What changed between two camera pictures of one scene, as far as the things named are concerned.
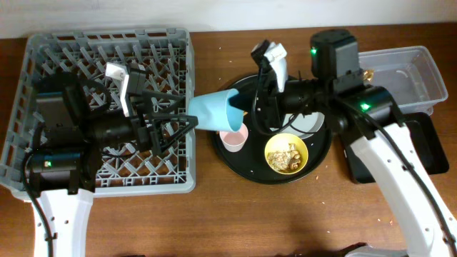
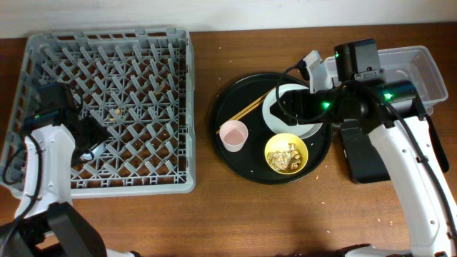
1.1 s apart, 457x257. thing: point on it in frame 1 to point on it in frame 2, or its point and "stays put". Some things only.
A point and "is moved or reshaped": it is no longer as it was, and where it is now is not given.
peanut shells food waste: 285,160 stays put
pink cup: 233,141 stays put
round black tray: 251,156 stays put
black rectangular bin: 427,135 stays put
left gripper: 148,135 to 98,134
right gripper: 271,111 to 299,101
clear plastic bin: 411,75 stays put
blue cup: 214,112 is moved or reshaped
